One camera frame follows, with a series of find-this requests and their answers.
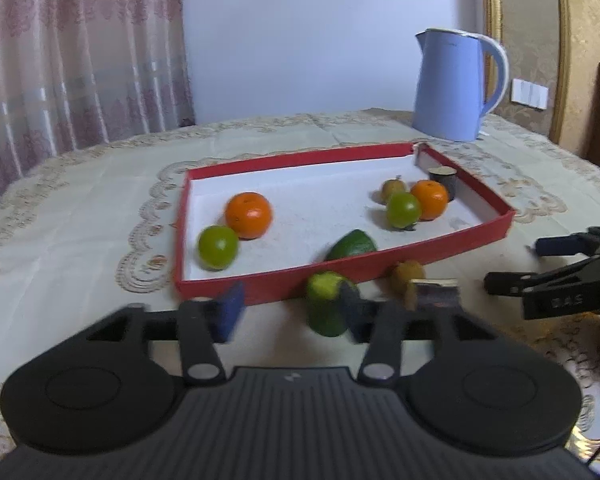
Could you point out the pink patterned curtain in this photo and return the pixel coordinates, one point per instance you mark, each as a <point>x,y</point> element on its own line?
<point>80,60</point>

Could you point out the green cut fruit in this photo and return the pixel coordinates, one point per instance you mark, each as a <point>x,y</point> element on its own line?
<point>325,310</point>

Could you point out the yellow-brown round fruit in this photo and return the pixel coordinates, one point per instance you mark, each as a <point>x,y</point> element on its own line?
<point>393,189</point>

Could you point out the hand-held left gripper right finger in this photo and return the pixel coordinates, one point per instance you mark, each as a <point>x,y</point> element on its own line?
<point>352,310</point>

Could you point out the gold wall moulding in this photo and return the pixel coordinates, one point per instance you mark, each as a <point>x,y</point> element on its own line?
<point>562,60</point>
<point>492,0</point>

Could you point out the dark-skinned sugarcane piece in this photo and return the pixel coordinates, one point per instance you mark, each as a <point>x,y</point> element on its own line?
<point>432,296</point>
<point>444,180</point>

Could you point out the light blue electric kettle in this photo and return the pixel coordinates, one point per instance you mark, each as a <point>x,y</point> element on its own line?
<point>445,90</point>

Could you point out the small orange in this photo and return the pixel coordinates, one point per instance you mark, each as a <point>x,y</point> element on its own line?
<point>432,199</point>

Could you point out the dark green fruit wedge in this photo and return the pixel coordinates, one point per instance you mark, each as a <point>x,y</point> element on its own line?
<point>352,246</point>

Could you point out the large orange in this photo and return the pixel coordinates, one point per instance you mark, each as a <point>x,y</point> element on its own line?
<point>248,215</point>

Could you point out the round green fruit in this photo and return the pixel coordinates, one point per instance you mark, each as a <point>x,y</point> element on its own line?
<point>218,247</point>

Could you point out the white wall switch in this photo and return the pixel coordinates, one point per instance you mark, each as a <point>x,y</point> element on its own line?
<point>529,93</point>

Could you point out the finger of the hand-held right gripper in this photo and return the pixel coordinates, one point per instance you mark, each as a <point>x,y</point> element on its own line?
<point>555,246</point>
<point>510,282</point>

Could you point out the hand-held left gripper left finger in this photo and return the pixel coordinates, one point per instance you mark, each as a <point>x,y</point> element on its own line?
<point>230,310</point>

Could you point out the small brown fruit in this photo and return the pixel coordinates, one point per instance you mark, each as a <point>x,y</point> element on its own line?
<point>407,274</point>

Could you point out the green fruit with dark calyx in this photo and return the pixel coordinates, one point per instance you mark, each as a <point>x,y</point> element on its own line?
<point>403,209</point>

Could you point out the red shallow cardboard box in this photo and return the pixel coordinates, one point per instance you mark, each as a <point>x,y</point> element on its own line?
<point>455,236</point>

